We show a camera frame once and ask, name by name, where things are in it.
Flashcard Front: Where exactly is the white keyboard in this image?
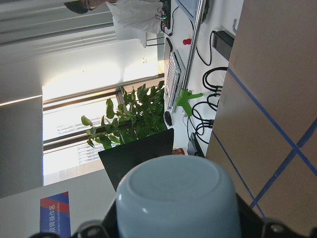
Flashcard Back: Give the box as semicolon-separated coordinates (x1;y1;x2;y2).
164;49;185;114

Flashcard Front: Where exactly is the metal reacher grabber pole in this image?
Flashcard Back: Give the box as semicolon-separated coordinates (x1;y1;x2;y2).
182;0;206;90

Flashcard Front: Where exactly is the person in white shirt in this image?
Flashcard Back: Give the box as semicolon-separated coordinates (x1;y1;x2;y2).
64;0;162;34

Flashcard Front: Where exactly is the blue teach pendant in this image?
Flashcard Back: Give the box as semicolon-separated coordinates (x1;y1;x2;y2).
175;0;210;23

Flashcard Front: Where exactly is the light blue plastic cup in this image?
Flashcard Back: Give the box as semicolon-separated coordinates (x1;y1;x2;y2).
116;155;242;238

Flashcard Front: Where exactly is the black power adapter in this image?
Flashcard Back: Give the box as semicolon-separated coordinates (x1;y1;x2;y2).
212;31;234;60

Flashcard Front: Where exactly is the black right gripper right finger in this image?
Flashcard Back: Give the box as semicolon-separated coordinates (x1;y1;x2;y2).
236;193;317;238

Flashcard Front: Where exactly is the green plastic clamp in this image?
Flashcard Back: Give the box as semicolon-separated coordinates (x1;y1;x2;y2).
175;89;204;117

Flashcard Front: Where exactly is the black computer mouse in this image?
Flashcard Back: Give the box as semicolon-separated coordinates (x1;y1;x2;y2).
163;111;172;126

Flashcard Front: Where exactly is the black computer monitor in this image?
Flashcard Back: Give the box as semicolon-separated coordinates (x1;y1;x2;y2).
98;128;174;190

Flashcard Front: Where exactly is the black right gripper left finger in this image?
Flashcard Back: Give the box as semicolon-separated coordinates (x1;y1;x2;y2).
31;200;119;238

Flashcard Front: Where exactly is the green potted plant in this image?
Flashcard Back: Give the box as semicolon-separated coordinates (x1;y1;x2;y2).
81;81;167;149

